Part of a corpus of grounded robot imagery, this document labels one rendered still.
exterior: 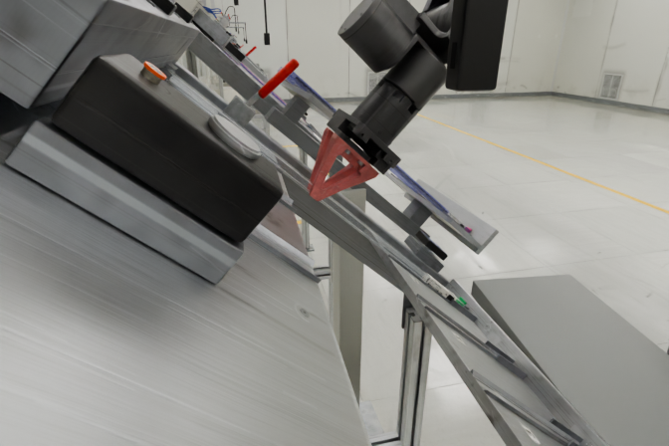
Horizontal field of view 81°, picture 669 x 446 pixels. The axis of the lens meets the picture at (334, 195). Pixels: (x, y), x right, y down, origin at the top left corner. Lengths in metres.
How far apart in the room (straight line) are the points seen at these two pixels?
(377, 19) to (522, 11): 9.45
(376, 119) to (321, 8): 7.68
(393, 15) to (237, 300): 0.34
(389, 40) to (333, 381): 0.34
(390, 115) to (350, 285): 0.58
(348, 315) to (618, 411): 0.54
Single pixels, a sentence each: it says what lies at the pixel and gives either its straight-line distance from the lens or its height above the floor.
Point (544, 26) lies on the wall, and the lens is 10.20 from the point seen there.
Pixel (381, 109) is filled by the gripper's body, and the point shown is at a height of 1.04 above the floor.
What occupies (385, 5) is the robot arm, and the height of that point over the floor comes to 1.14.
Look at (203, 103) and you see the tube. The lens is 0.43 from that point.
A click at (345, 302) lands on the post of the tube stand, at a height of 0.53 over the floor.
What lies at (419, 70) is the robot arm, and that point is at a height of 1.08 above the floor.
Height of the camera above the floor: 1.11
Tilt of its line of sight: 21 degrees down
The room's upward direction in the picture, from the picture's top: straight up
